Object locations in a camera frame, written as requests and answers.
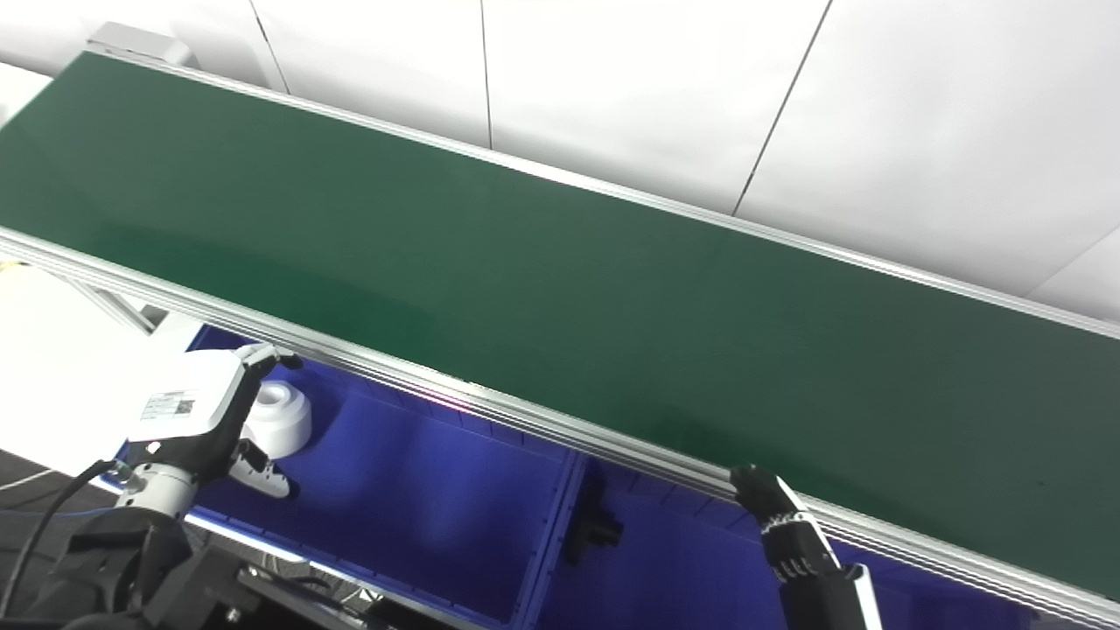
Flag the white plastic cylindrical part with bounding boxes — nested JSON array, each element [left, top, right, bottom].
[[241, 381, 312, 460]]

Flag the black T-shaped part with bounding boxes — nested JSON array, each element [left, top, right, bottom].
[[563, 477, 625, 566]]

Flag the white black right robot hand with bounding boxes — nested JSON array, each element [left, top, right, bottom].
[[731, 464, 880, 630]]

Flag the aluminium conveyor leg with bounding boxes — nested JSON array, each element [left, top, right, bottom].
[[66, 278, 172, 336]]

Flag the grey conveyor end box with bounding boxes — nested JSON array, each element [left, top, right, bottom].
[[86, 22, 199, 69]]

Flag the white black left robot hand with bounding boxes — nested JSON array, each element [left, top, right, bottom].
[[125, 343, 303, 500]]

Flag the large blue plastic bin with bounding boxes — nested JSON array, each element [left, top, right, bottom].
[[525, 451, 1095, 630], [105, 324, 587, 627]]

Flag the green conveyor belt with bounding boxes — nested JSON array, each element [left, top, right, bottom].
[[0, 48, 1120, 629], [0, 52, 1120, 605]]

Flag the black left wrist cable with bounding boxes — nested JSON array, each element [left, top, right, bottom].
[[0, 458, 120, 613]]

